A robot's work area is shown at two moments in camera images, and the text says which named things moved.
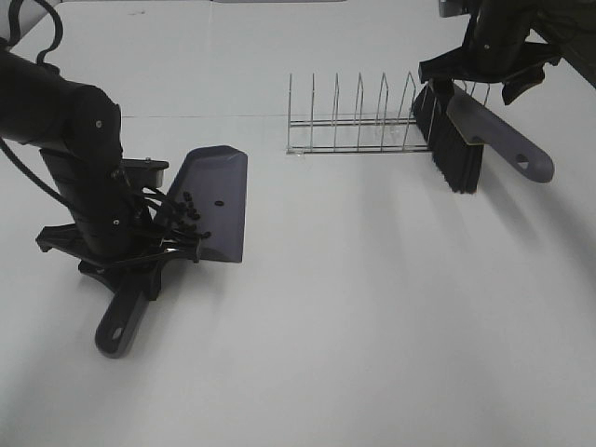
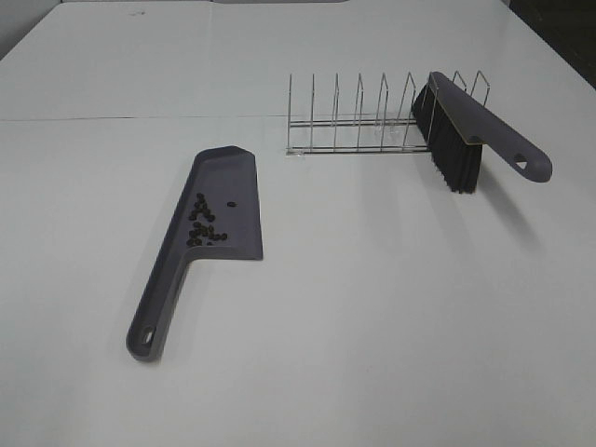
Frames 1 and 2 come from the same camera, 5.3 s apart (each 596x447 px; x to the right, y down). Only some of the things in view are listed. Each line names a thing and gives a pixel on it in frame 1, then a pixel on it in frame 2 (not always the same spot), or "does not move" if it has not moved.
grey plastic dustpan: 213,179 -> 227,176
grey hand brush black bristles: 458,136 does not move
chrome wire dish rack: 359,135 does not move
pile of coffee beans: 189,215 -> 202,232
